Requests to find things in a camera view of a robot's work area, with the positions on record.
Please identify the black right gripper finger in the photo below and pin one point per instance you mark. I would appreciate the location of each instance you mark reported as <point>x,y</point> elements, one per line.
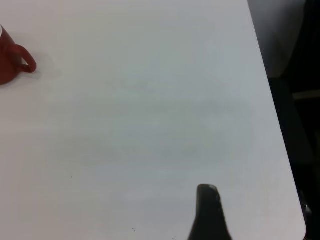
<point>210,215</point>

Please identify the dark furniture beside table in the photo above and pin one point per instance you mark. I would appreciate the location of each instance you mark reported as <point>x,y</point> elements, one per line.
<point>300,125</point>

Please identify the red ceramic mug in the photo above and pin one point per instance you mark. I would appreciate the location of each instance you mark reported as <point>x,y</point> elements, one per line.
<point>6,62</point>

